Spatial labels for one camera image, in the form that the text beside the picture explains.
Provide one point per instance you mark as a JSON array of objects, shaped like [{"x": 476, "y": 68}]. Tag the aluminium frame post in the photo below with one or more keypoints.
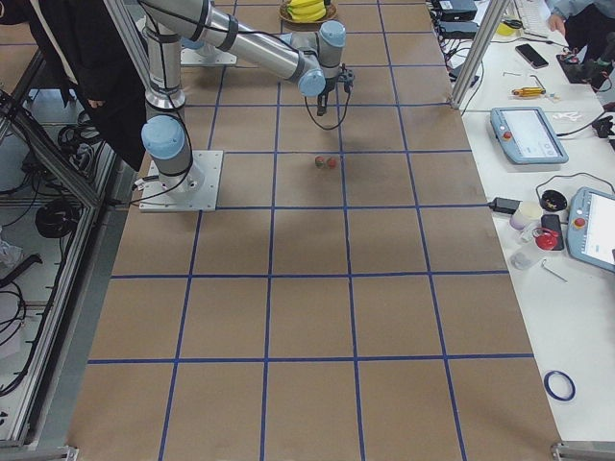
[{"x": 489, "y": 23}]

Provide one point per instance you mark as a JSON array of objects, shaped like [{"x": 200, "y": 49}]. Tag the black power adapter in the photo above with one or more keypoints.
[{"x": 504, "y": 205}]

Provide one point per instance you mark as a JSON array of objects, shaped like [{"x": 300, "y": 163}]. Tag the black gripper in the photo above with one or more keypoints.
[{"x": 328, "y": 86}]

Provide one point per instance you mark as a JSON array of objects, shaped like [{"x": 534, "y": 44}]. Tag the person in black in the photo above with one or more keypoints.
[{"x": 87, "y": 57}]

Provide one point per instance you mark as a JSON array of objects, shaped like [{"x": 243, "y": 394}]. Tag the yellow banana bunch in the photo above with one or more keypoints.
[{"x": 305, "y": 11}]

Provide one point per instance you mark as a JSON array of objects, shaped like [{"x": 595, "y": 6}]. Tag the red round object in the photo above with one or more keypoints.
[{"x": 547, "y": 240}]

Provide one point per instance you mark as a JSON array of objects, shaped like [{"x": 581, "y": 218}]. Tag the teach pendant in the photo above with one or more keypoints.
[
  {"x": 590, "y": 233},
  {"x": 526, "y": 136}
]

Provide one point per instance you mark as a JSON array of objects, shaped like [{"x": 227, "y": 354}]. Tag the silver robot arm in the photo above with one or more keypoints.
[{"x": 311, "y": 60}]

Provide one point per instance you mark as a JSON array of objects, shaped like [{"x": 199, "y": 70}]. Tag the black smartphone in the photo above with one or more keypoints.
[{"x": 531, "y": 56}]

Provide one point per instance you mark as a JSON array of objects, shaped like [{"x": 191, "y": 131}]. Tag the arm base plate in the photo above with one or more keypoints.
[
  {"x": 198, "y": 191},
  {"x": 206, "y": 56}
]

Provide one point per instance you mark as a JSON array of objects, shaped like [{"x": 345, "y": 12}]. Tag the blue tape roll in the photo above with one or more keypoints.
[{"x": 559, "y": 386}]

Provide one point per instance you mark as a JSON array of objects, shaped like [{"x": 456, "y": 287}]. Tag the woven wicker basket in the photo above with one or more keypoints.
[{"x": 331, "y": 14}]

